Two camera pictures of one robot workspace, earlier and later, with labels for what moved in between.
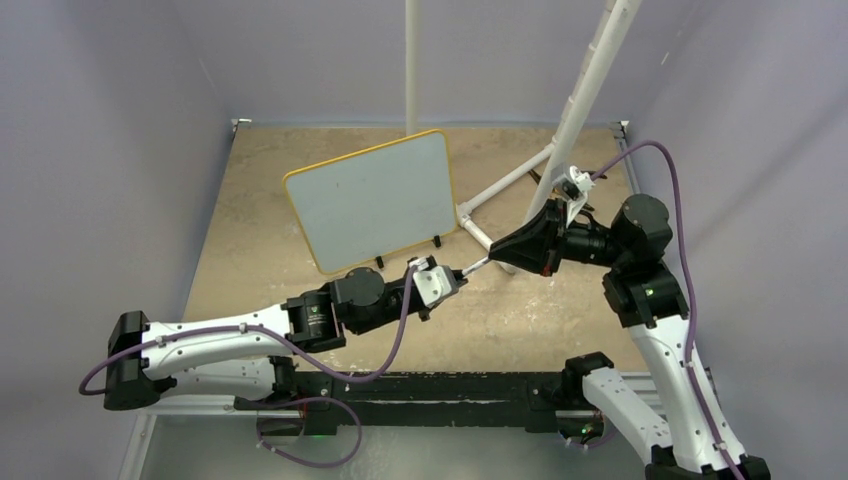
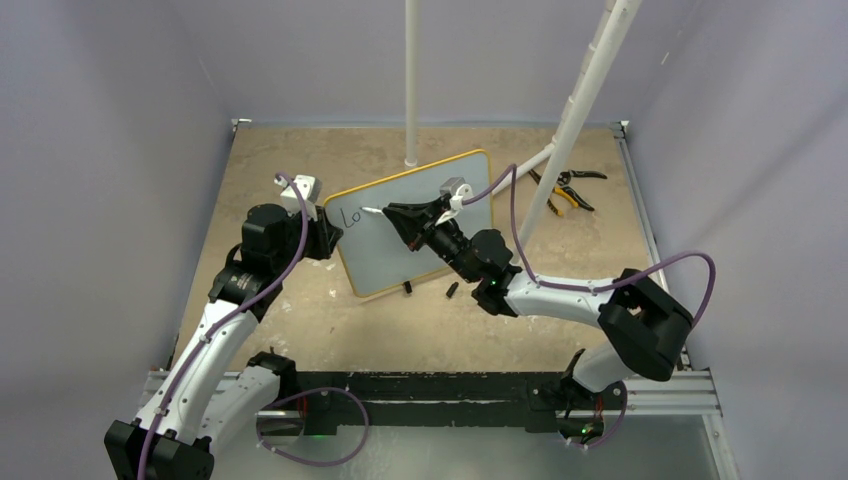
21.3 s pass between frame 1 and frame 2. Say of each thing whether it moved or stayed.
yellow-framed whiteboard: moved
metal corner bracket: stayed
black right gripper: moved
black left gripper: moved
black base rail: stayed
